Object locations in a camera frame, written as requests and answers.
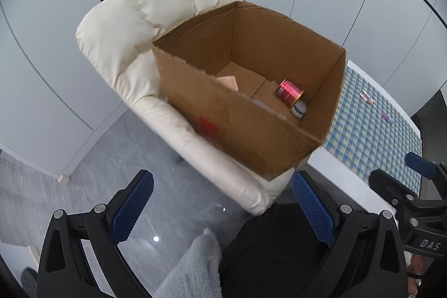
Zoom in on purple tube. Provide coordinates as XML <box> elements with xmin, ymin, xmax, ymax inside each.
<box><xmin>381</xmin><ymin>114</ymin><xmax>395</xmax><ymax>125</ymax></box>

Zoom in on small clear glass bottle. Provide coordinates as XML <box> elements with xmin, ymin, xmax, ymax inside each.
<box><xmin>360</xmin><ymin>90</ymin><xmax>375</xmax><ymax>105</ymax></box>

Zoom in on white round compact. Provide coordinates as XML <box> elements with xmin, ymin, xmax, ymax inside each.
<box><xmin>291</xmin><ymin>100</ymin><xmax>308</xmax><ymax>119</ymax></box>

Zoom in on red gold tin can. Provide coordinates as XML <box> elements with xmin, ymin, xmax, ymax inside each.
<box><xmin>276</xmin><ymin>79</ymin><xmax>304</xmax><ymax>107</ymax></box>

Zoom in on beige square carton box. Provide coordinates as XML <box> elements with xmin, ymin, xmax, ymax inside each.
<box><xmin>216</xmin><ymin>76</ymin><xmax>239</xmax><ymax>91</ymax></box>

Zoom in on frosted square plastic case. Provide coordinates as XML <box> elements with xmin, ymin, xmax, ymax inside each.
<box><xmin>253</xmin><ymin>100</ymin><xmax>273</xmax><ymax>111</ymax></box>

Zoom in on right hand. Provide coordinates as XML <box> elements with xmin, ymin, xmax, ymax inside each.
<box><xmin>404</xmin><ymin>251</ymin><xmax>424</xmax><ymax>297</ymax></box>

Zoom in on person legs in black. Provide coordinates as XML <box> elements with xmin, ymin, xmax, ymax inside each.
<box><xmin>218</xmin><ymin>203</ymin><xmax>330</xmax><ymax>297</ymax></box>

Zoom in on blue yellow checkered tablecloth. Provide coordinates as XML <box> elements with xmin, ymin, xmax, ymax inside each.
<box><xmin>324</xmin><ymin>67</ymin><xmax>422</xmax><ymax>194</ymax></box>

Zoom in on fluffy white robe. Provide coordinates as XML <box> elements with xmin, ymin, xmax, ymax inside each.
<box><xmin>153</xmin><ymin>228</ymin><xmax>222</xmax><ymax>297</ymax></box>

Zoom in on brown cardboard box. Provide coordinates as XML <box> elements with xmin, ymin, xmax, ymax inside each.
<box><xmin>153</xmin><ymin>1</ymin><xmax>347</xmax><ymax>181</ymax></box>

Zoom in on cream padded armchair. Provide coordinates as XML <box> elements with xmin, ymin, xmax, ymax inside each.
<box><xmin>76</xmin><ymin>0</ymin><xmax>293</xmax><ymax>216</ymax></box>

